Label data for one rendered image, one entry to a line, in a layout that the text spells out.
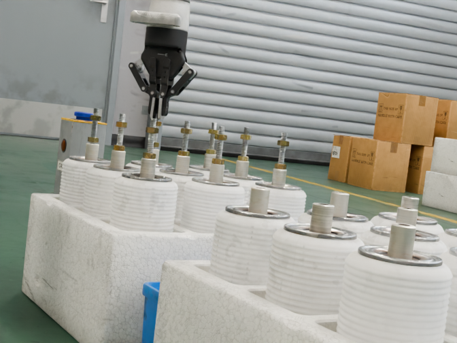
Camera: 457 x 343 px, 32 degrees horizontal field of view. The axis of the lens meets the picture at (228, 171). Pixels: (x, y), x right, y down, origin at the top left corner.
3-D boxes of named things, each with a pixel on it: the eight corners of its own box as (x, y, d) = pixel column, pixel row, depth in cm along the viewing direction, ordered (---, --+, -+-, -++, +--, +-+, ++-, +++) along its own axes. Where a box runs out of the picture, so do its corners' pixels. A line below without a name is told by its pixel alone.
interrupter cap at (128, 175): (145, 177, 125) (146, 172, 125) (182, 184, 120) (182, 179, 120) (110, 176, 119) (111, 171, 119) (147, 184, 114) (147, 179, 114)
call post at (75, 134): (55, 283, 154) (72, 121, 151) (44, 274, 160) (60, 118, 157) (90, 282, 157) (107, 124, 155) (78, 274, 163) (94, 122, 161)
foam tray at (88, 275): (99, 362, 111) (113, 233, 110) (20, 291, 144) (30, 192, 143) (324, 348, 131) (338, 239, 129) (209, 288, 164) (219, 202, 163)
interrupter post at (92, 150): (100, 163, 140) (102, 144, 140) (90, 162, 138) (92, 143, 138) (91, 161, 142) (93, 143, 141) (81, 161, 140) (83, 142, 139)
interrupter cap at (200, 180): (204, 180, 131) (205, 176, 131) (246, 187, 128) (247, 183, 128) (182, 182, 124) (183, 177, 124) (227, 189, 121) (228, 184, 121)
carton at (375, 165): (404, 192, 490) (411, 143, 488) (371, 190, 481) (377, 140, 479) (379, 186, 518) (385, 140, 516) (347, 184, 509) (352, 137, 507)
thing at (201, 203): (189, 286, 133) (201, 177, 132) (241, 297, 129) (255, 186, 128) (160, 295, 124) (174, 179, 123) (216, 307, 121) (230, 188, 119)
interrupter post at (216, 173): (211, 183, 127) (213, 162, 127) (225, 185, 126) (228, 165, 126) (205, 184, 125) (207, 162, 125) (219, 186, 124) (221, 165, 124)
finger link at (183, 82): (190, 67, 142) (165, 88, 143) (196, 75, 141) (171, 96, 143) (194, 68, 144) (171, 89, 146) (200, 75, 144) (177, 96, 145)
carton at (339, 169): (366, 182, 548) (371, 138, 545) (384, 186, 525) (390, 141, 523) (327, 178, 537) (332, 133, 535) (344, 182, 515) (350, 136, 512)
